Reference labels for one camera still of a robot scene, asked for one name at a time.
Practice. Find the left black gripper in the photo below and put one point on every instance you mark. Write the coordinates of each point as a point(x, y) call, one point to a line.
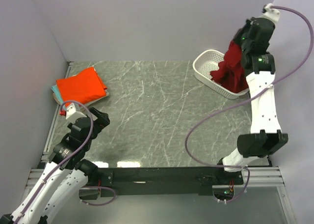
point(102, 120)

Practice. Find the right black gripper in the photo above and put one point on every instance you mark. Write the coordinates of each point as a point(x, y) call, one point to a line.
point(245, 27)

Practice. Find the dark red t shirt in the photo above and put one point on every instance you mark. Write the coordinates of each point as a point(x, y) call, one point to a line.
point(230, 74)

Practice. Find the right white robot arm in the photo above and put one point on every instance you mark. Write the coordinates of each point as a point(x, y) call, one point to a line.
point(265, 136)

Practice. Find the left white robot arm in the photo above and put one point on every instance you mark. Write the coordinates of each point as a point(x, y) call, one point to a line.
point(65, 172)

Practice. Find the orange folded t shirt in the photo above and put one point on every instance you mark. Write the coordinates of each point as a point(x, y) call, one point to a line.
point(84, 87)

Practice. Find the teal folded t shirt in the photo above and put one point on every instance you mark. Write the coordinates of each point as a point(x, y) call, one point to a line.
point(56, 94)

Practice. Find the white plastic basket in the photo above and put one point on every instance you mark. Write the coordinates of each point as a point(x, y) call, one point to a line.
point(206, 62)

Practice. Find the black base beam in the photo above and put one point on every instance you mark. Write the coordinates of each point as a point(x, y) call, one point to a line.
point(164, 181)

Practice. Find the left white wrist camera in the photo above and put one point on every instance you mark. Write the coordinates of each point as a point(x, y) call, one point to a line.
point(72, 114)

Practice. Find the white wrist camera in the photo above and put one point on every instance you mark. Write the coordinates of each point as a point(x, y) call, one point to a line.
point(72, 114)
point(270, 13)

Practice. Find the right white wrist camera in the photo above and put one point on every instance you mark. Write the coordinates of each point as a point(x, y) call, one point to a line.
point(270, 13)

